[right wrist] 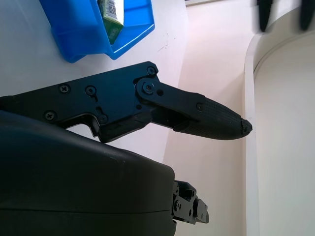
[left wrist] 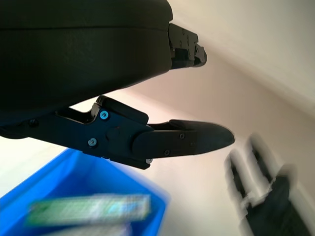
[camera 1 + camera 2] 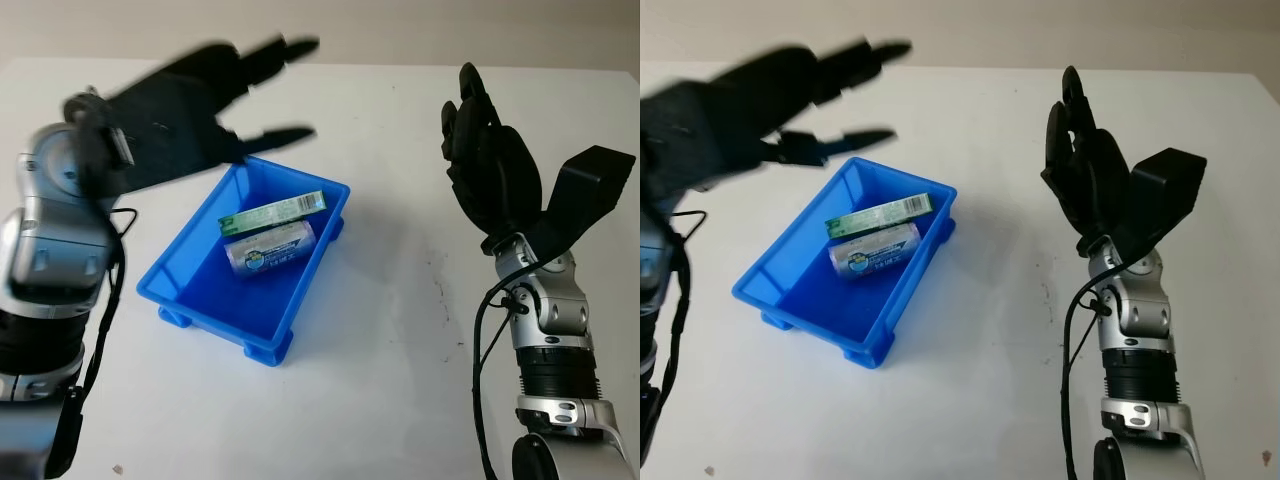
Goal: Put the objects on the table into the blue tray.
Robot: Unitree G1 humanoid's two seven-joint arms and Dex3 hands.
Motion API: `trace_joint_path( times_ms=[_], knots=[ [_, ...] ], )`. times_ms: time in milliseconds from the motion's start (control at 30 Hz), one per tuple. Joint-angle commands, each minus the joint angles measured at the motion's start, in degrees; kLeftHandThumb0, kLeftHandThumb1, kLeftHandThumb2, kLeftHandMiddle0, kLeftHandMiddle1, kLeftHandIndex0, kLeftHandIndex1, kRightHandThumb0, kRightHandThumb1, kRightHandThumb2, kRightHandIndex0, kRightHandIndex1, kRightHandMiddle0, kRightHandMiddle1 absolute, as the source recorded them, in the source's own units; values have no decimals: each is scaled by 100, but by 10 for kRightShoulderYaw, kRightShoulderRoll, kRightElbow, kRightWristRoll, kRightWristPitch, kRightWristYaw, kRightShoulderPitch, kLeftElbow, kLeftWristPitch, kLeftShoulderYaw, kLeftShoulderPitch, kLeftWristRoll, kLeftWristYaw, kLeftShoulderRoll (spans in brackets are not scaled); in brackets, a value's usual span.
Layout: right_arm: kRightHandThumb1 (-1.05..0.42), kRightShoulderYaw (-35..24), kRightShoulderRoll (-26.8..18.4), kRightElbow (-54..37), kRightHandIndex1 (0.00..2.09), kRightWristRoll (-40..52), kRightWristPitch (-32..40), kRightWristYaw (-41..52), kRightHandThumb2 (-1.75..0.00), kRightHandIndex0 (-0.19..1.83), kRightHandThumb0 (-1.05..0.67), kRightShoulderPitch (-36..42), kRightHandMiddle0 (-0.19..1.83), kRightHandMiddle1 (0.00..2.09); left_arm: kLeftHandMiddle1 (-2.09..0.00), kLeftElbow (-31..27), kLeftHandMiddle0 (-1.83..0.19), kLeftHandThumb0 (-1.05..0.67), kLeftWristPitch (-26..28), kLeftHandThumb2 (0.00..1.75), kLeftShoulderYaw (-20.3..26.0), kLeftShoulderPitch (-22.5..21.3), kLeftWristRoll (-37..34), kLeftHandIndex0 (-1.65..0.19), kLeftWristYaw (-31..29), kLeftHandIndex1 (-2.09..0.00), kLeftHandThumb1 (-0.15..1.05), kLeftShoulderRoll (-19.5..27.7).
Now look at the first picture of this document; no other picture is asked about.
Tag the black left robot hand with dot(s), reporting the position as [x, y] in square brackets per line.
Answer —
[263, 14]

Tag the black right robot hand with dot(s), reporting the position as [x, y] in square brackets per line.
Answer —
[73, 172]

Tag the green toothpaste box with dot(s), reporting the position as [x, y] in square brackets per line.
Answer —
[112, 14]

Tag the blue plastic tray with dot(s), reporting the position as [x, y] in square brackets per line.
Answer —
[81, 37]

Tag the white rounded furniture piece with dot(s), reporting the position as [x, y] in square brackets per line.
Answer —
[285, 135]

